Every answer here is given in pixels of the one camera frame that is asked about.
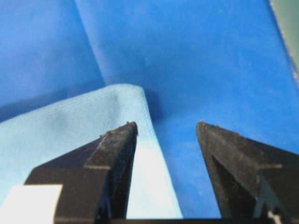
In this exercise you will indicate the light blue towel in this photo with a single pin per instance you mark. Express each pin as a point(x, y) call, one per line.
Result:
point(35, 137)

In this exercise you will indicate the dark blue table cloth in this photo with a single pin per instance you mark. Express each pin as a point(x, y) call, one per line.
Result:
point(220, 61)

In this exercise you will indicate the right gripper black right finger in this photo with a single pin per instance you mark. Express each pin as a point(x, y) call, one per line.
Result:
point(254, 183)

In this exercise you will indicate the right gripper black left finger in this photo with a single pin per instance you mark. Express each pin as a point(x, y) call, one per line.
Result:
point(95, 178)

